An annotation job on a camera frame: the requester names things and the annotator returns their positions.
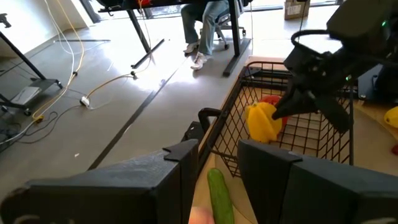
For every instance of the black rolling stand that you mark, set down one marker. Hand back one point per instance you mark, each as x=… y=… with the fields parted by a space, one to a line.
x=31 y=84

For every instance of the red apple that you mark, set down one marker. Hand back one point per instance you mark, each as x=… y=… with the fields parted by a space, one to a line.
x=270 y=99

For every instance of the black desk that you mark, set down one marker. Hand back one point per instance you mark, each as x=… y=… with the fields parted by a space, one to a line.
x=236 y=31

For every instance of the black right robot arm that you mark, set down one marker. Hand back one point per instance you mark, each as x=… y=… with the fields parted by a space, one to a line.
x=363 y=25

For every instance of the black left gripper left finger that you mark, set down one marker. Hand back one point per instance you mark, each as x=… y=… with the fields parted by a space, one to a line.
x=109 y=193

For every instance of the cardboard box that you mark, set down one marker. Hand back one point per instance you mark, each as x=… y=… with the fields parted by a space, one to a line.
x=297 y=9

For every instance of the grey office chair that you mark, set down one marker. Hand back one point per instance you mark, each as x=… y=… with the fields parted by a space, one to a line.
x=224 y=19

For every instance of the green cucumber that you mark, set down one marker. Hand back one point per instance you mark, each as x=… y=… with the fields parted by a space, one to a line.
x=220 y=199

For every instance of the yellow bell pepper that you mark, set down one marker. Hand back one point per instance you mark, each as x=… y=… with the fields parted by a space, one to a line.
x=261 y=124

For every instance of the person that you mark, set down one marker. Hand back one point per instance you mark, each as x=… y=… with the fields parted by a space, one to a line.
x=205 y=25

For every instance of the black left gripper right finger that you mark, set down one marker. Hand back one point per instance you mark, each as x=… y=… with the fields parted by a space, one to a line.
x=326 y=193

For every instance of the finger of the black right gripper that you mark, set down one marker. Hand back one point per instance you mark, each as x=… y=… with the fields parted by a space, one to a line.
x=335 y=115
x=295 y=104

